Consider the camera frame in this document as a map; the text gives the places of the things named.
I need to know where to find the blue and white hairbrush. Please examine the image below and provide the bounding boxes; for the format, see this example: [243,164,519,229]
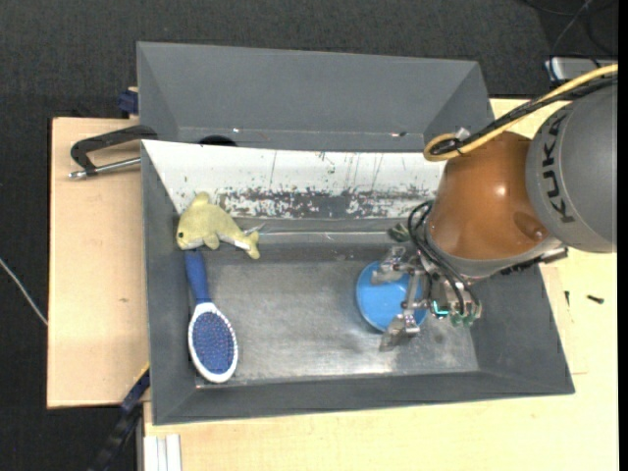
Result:
[183,250,240,385]

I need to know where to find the brown cardboard board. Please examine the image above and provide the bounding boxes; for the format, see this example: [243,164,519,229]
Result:
[46,115,154,409]

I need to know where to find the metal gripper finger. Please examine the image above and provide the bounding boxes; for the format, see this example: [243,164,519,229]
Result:
[370,245,411,286]
[378,311,422,353]

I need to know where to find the blue round bowl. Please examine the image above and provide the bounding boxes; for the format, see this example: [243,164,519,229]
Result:
[354,259,431,334]

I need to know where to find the yellow toy dolphin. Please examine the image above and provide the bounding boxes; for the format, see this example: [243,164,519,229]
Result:
[175,190,262,261]

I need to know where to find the grey metal bin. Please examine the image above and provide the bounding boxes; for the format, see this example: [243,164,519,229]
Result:
[135,40,576,426]

